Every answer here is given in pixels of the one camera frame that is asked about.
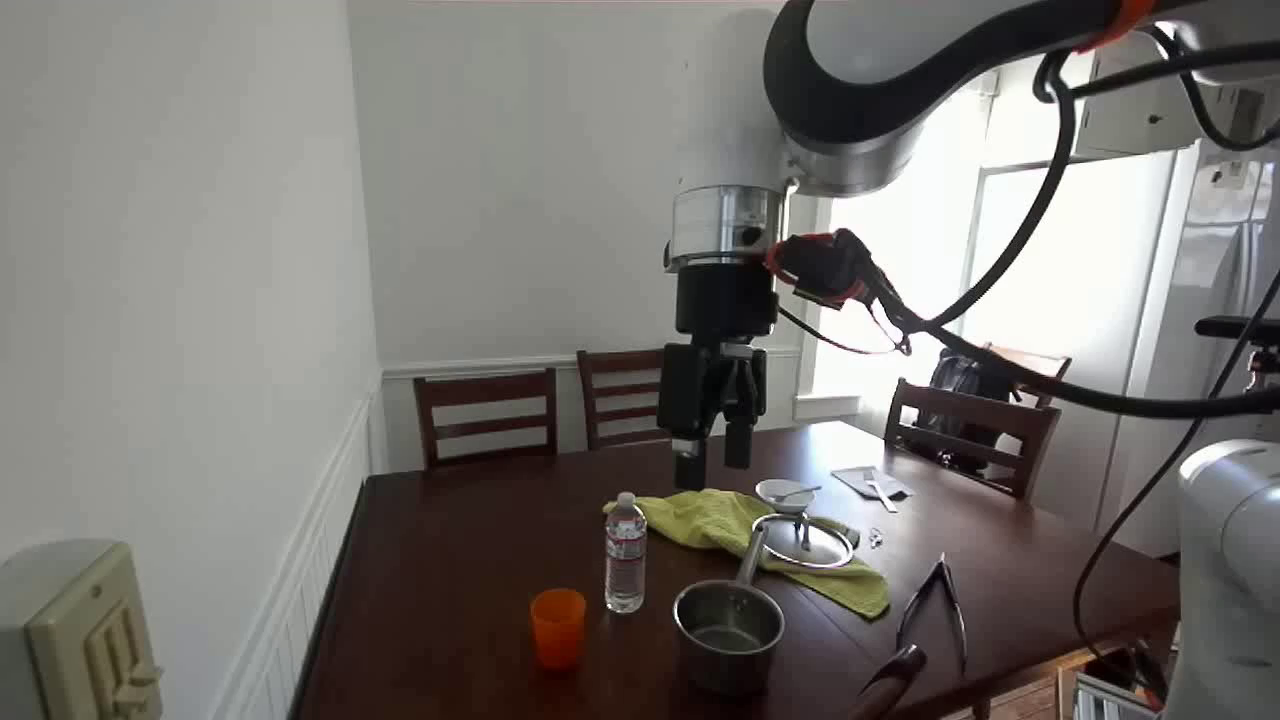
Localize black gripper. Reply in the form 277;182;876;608
655;262;780;491

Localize orange plastic cup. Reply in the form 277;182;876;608
528;585;594;676

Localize white ceramic bowl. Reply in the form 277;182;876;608
751;476;825;522

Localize light green dish cloth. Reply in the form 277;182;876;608
638;482;897;624

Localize steel pot lid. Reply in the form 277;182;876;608
751;512;870;577

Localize clear plastic water bottle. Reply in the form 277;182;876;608
601;487;653;619

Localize white paper sheet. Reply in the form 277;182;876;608
829;461;914;512

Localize black metal tongs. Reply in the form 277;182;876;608
890;551;975;678

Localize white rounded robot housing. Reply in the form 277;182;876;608
1162;434;1280;720

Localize steel saucepan with handle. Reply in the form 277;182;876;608
669;512;793;701

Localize thick black corrugated cable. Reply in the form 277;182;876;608
835;232;1280;424

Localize thin black cable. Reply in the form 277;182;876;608
1068;272;1280;661

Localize beige wall light switch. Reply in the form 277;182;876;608
0;535;172;720

